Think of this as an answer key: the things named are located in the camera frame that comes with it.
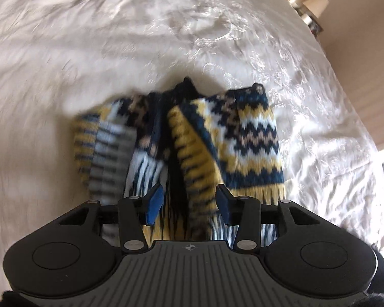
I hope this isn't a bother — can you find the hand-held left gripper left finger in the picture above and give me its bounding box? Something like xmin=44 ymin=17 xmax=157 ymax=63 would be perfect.
xmin=59 ymin=183 xmax=164 ymax=254

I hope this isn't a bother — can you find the navy yellow patterned knit sweater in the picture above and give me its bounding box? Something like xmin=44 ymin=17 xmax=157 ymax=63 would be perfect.
xmin=71 ymin=77 xmax=287 ymax=243

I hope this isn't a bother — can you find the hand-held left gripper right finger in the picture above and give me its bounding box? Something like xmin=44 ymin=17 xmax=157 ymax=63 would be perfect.
xmin=215 ymin=183 xmax=321 ymax=253

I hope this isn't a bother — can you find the white embroidered bedspread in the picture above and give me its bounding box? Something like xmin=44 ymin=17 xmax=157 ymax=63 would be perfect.
xmin=0 ymin=0 xmax=384 ymax=263

